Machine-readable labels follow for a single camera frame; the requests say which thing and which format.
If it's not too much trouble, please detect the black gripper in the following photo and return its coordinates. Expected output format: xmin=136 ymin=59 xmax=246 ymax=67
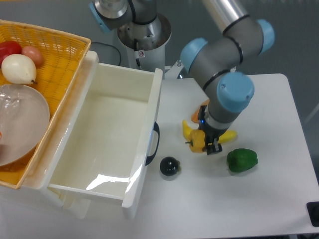
xmin=198 ymin=105 xmax=231 ymax=155

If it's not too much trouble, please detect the yellow bell pepper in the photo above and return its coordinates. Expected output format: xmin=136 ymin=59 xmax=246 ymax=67
xmin=184 ymin=129 xmax=205 ymax=153

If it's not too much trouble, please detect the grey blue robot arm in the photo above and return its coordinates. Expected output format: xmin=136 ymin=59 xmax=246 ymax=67
xmin=89 ymin=0 xmax=275 ymax=154

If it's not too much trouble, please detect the green bell pepper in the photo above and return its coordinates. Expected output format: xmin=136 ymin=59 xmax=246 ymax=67
xmin=227 ymin=148 xmax=259 ymax=173

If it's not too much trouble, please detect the yellow banana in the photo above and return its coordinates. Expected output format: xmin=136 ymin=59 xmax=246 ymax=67
xmin=182 ymin=120 xmax=237 ymax=144

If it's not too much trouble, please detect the orange papaya slice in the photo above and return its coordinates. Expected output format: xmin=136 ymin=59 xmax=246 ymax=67
xmin=190 ymin=99 xmax=210 ymax=123

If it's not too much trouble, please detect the dark purple mangosteen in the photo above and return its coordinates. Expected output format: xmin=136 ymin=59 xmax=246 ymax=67
xmin=160 ymin=156 xmax=181 ymax=176

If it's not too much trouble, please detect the white open drawer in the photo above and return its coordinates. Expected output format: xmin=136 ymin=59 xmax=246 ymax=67
xmin=46 ymin=62 xmax=163 ymax=220

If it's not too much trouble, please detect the black object at edge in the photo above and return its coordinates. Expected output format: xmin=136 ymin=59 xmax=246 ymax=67
xmin=307 ymin=202 xmax=319 ymax=227

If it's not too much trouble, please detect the yellow woven basket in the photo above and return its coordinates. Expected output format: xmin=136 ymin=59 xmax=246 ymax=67
xmin=0 ymin=20 xmax=91 ymax=189

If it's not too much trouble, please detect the white drawer cabinet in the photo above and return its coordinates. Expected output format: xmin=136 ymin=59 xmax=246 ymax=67
xmin=0 ymin=51 xmax=99 ymax=219

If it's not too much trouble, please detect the pink peach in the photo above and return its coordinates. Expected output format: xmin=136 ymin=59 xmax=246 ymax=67
xmin=21 ymin=46 xmax=44 ymax=67

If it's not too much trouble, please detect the clear plastic wrap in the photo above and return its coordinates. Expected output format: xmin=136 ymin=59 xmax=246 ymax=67
xmin=0 ymin=84 xmax=20 ymax=116

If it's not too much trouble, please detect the white pear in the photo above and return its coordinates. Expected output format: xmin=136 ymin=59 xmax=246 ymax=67
xmin=1 ymin=54 xmax=37 ymax=85

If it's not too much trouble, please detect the red apple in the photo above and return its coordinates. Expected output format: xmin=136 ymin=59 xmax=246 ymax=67
xmin=0 ymin=41 xmax=22 ymax=64

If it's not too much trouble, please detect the black drawer handle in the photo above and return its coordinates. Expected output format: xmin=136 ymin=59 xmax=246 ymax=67
xmin=145 ymin=121 xmax=160 ymax=166

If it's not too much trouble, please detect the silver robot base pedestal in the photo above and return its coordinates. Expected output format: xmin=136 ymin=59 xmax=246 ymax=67
xmin=117 ymin=13 xmax=183 ymax=79

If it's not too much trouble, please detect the black cable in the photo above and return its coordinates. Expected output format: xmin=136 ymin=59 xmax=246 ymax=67
xmin=91 ymin=41 xmax=122 ymax=66

